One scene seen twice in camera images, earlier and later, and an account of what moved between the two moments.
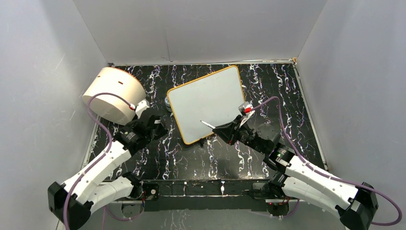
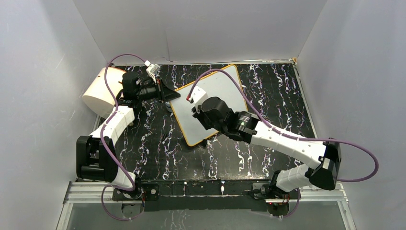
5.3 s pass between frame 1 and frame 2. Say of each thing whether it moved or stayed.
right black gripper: moved
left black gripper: moved
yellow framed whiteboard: stayed
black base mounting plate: stayed
